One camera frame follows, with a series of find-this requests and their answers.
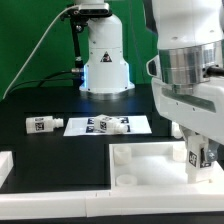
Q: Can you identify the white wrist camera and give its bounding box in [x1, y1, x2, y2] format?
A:
[146, 55, 161, 79]

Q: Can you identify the white fence obstacle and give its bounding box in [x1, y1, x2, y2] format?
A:
[0, 143, 224, 222]

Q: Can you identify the black camera on stand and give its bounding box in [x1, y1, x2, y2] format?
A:
[72, 3, 112, 18]

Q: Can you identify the white square tabletop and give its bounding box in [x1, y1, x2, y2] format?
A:
[109, 141, 224, 194]

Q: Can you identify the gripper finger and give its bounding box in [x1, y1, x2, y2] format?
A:
[201, 140, 217, 167]

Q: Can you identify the white marker sheet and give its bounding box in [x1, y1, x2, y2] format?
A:
[64, 115, 152, 136]

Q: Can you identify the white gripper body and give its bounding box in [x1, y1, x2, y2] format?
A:
[151, 77, 224, 145]

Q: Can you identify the black cable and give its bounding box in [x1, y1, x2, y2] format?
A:
[5, 69, 83, 98]

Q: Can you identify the grey cable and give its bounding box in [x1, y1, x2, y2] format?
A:
[2, 5, 80, 100]

